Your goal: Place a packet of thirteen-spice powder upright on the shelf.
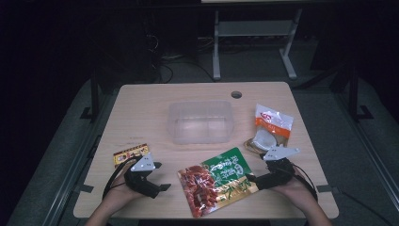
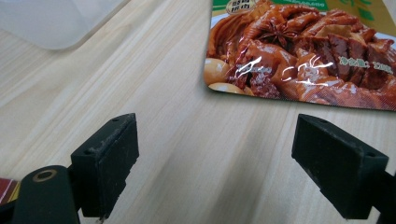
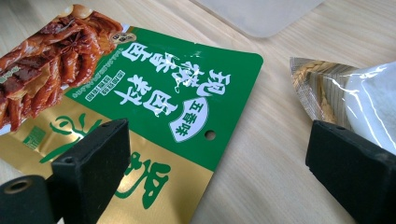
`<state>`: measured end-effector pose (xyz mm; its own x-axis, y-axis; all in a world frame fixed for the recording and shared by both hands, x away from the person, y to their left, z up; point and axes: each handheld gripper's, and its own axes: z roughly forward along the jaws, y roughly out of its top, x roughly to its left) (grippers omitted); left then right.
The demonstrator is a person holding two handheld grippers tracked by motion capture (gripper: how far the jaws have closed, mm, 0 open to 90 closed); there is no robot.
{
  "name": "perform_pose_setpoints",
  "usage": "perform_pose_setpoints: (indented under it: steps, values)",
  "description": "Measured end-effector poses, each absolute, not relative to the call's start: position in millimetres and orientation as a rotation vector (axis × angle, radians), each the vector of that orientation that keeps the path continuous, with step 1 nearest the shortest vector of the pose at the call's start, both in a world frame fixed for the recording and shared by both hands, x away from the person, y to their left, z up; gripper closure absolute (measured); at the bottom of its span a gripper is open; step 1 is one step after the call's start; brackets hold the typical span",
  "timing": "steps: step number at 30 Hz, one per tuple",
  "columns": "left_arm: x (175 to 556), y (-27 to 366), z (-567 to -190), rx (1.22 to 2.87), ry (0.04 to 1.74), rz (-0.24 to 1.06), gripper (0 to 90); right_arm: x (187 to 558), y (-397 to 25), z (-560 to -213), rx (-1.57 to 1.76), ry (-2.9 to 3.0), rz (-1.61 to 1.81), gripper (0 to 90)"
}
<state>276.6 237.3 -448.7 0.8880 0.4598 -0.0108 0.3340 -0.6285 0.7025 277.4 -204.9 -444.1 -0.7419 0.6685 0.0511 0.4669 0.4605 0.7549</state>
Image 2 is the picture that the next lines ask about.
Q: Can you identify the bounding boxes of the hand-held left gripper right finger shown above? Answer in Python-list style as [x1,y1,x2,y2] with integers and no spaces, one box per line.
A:
[290,113,390,220]

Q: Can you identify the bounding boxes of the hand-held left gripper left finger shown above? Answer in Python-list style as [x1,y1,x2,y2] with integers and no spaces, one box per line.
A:
[70,112,140,219]

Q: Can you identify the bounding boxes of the clear plastic container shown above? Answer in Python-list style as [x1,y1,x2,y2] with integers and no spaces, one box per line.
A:
[0,0,132,50]

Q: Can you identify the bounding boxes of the green braised meat food packet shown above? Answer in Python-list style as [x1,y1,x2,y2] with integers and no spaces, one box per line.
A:
[204,0,396,112]

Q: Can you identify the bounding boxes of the small yellow box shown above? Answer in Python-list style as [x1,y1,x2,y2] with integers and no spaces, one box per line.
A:
[0,176,21,204]

